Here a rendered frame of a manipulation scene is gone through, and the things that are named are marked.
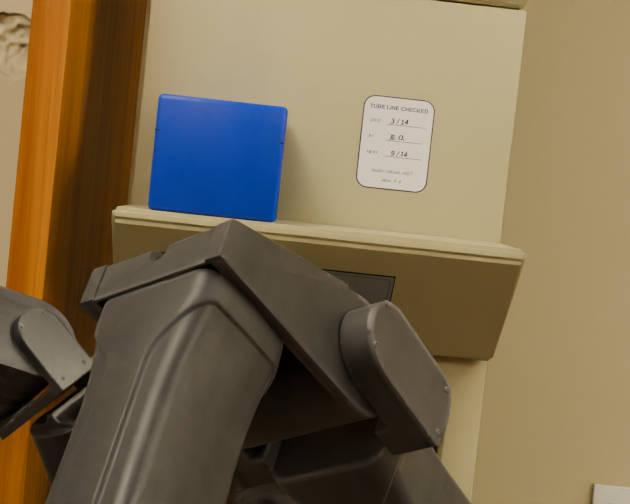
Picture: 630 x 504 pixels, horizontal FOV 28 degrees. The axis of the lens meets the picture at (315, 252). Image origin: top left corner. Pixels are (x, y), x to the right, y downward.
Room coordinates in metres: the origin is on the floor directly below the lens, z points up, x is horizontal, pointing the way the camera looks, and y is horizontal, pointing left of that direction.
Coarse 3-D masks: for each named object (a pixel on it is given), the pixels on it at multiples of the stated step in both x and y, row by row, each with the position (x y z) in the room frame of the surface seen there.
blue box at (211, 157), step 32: (160, 96) 0.97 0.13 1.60; (160, 128) 0.96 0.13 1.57; (192, 128) 0.97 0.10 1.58; (224, 128) 0.97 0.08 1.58; (256, 128) 0.97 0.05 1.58; (160, 160) 0.96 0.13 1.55; (192, 160) 0.97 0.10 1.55; (224, 160) 0.97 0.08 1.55; (256, 160) 0.97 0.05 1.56; (160, 192) 0.96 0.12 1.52; (192, 192) 0.97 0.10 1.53; (224, 192) 0.97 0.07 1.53; (256, 192) 0.97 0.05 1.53
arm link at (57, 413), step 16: (64, 400) 0.84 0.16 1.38; (80, 400) 0.82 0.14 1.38; (48, 416) 0.80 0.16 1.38; (64, 416) 0.81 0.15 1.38; (32, 432) 0.81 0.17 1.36; (48, 432) 0.80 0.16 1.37; (64, 432) 0.79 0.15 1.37; (48, 448) 0.80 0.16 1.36; (64, 448) 0.79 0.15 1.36; (48, 464) 0.81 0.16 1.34
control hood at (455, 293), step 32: (128, 224) 0.96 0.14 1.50; (160, 224) 0.96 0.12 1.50; (192, 224) 0.96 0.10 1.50; (256, 224) 0.96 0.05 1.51; (288, 224) 0.97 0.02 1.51; (320, 224) 1.06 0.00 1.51; (128, 256) 0.99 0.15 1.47; (320, 256) 0.97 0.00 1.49; (352, 256) 0.97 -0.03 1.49; (384, 256) 0.97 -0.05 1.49; (416, 256) 0.97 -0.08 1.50; (448, 256) 0.97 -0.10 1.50; (480, 256) 0.97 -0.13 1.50; (512, 256) 0.97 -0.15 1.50; (416, 288) 0.99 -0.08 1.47; (448, 288) 0.99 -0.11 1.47; (480, 288) 0.99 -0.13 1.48; (512, 288) 0.99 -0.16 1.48; (416, 320) 1.02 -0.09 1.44; (448, 320) 1.02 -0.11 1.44; (480, 320) 1.02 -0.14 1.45; (448, 352) 1.05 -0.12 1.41; (480, 352) 1.05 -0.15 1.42
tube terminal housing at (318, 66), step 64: (192, 0) 1.07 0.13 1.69; (256, 0) 1.07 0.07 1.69; (320, 0) 1.08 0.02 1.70; (384, 0) 1.08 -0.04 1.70; (192, 64) 1.07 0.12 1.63; (256, 64) 1.07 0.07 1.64; (320, 64) 1.08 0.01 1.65; (384, 64) 1.08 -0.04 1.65; (448, 64) 1.08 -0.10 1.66; (512, 64) 1.08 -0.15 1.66; (320, 128) 1.08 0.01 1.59; (448, 128) 1.08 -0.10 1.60; (512, 128) 1.08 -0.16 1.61; (320, 192) 1.08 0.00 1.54; (384, 192) 1.08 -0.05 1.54; (448, 192) 1.08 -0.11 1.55; (448, 448) 1.08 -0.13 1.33
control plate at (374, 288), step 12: (336, 276) 0.99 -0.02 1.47; (348, 276) 0.99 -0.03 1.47; (360, 276) 0.99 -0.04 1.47; (372, 276) 0.99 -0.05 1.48; (384, 276) 0.99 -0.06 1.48; (360, 288) 1.00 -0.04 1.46; (372, 288) 1.00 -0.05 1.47; (384, 288) 0.99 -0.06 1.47; (372, 300) 1.01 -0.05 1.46; (384, 300) 1.01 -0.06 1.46
